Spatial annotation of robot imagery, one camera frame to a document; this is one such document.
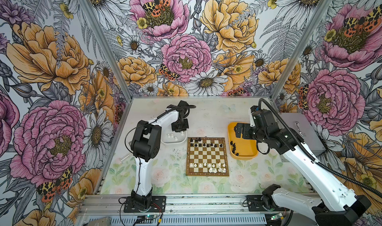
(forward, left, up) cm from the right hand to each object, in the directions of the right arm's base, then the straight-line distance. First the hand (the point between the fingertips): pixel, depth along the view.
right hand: (243, 133), depth 73 cm
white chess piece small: (+13, +41, -22) cm, 48 cm away
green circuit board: (-29, +46, -23) cm, 59 cm away
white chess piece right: (+13, +38, -21) cm, 46 cm away
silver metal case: (+11, -36, -8) cm, 38 cm away
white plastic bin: (-1, +36, +11) cm, 38 cm away
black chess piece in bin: (+7, +1, -21) cm, 23 cm away
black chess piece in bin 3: (+3, 0, -23) cm, 23 cm away
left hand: (+14, +32, -19) cm, 40 cm away
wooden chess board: (-1, +17, -22) cm, 28 cm away
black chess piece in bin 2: (+5, -1, -23) cm, 23 cm away
